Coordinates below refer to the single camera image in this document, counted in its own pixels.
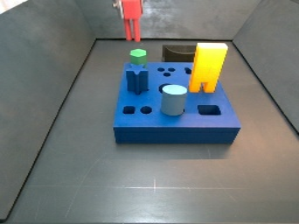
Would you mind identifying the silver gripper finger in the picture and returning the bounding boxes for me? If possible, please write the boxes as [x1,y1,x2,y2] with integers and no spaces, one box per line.
[112,0,124,18]

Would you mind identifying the red three prong block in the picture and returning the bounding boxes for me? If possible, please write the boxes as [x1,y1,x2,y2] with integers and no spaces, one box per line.
[121,0,142,42]

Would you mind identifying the yellow two prong block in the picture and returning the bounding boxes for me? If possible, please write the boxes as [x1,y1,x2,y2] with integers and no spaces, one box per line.
[189,43,228,93]

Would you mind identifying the blue foam peg board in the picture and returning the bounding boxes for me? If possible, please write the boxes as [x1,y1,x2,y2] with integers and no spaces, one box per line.
[113,62,240,144]

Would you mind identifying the green hexagon block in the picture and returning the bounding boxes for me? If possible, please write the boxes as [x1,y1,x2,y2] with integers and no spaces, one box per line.
[129,49,146,66]

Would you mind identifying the black square block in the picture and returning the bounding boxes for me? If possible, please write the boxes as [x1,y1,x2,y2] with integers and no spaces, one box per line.
[162,45,195,62]

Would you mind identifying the dark blue star block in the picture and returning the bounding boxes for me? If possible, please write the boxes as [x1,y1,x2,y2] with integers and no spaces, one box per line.
[125,64,148,95]

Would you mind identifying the light blue cylinder block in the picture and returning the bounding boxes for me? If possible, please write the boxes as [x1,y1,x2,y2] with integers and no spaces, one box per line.
[161,85,187,116]

